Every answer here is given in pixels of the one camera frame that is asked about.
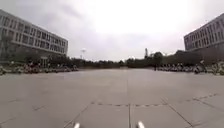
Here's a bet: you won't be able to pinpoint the row of trees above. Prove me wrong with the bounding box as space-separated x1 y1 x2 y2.
49 49 224 70

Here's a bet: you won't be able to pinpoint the grey multi-storey building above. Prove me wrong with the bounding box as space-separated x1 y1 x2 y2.
183 13 224 54
0 8 69 63

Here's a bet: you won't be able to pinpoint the water tower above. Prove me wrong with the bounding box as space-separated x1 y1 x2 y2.
79 47 87 60

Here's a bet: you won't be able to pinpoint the grey paved plaza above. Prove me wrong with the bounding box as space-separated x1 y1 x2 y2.
0 68 224 128

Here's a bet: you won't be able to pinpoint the row of parked bicycles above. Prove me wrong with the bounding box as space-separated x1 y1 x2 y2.
0 61 80 76
153 61 224 76

